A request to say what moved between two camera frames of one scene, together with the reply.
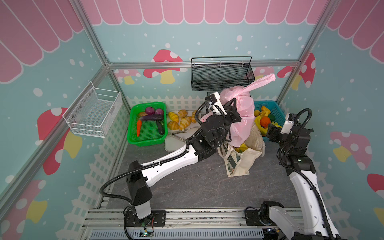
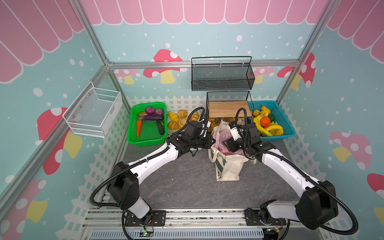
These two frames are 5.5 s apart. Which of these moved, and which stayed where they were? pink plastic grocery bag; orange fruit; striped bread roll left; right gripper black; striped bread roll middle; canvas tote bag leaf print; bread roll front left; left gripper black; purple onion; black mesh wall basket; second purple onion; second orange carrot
Moved: left gripper black; pink plastic grocery bag; canvas tote bag leaf print; right gripper black
Stayed: purple onion; striped bread roll middle; second orange carrot; black mesh wall basket; orange fruit; striped bread roll left; second purple onion; bread roll front left
